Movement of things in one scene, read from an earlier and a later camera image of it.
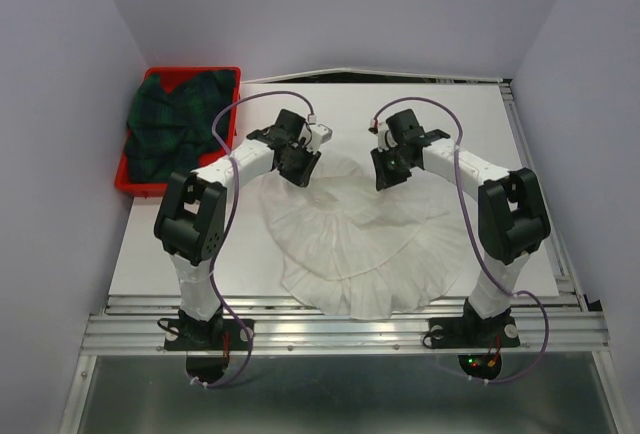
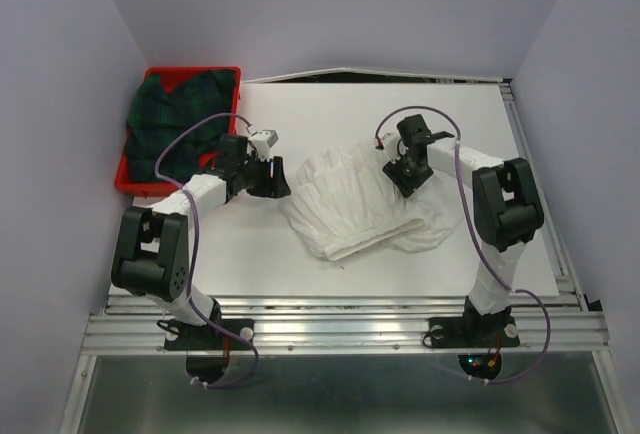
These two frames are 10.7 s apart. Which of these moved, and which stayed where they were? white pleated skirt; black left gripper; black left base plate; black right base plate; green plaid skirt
Moved: black left gripper; white pleated skirt
Stayed: green plaid skirt; black right base plate; black left base plate
